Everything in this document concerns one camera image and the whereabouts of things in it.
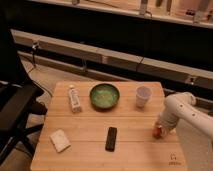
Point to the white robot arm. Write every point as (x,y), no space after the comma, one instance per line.
(181,106)

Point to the green bowl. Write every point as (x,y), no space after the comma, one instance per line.
(104,96)

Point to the white tube bottle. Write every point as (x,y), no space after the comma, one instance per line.
(74,99)

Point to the white paper cup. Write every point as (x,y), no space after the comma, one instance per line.
(143,94)

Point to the black remote control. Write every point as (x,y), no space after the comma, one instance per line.
(111,139)

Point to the wooden table board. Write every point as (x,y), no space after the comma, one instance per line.
(119,139)

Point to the white sponge block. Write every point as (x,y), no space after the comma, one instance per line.
(60,140)

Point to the black office chair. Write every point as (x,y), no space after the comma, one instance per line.
(18,95)

